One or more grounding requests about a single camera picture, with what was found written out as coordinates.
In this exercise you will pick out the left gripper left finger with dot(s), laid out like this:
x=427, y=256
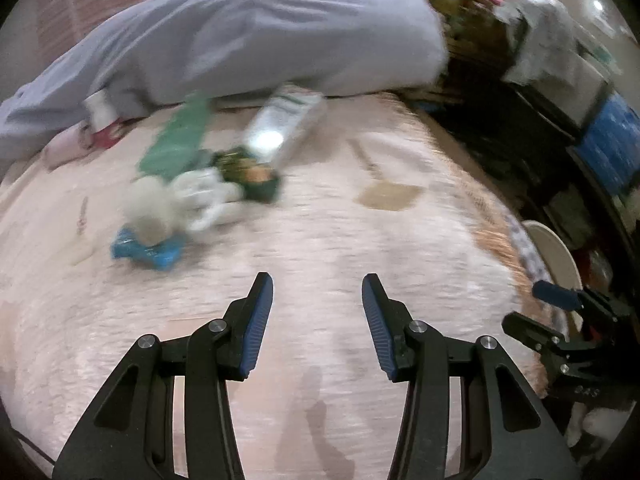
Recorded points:
x=126, y=431

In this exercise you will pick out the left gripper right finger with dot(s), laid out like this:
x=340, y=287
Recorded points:
x=506, y=431

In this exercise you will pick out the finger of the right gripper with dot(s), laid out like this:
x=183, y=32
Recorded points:
x=533, y=335
x=563, y=298

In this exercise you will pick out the blue tissue pack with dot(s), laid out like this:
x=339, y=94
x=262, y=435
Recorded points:
x=160, y=257

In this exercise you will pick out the white plastic wrapper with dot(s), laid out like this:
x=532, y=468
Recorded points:
x=205, y=201

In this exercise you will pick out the dark green snack packet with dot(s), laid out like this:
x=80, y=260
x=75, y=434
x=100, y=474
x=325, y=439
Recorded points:
x=259, y=181

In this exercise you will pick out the green towel cloth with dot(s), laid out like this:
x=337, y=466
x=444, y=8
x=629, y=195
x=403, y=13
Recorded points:
x=176, y=147

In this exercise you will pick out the green white medicine box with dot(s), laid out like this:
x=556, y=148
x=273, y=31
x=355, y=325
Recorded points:
x=283, y=122

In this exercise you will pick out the cream round trash bin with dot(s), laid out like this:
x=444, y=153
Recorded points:
x=556, y=256

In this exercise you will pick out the grey striped blanket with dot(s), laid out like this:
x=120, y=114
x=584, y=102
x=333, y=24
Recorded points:
x=529, y=257

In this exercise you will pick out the blue tissue package stack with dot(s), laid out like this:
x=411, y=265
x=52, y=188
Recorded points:
x=610, y=147

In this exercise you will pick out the pink quilted bedspread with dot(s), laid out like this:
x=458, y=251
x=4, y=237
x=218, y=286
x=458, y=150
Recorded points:
x=368, y=192

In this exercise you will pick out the white crumpled plastic bag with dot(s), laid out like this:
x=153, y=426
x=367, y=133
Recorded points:
x=544, y=39

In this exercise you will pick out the pink rolled pouch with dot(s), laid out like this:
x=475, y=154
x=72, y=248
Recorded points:
x=70, y=144

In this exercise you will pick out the white pink-label bottle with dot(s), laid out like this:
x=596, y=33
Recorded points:
x=106, y=125

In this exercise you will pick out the grey-blue duvet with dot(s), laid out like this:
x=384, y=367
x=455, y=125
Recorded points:
x=158, y=52

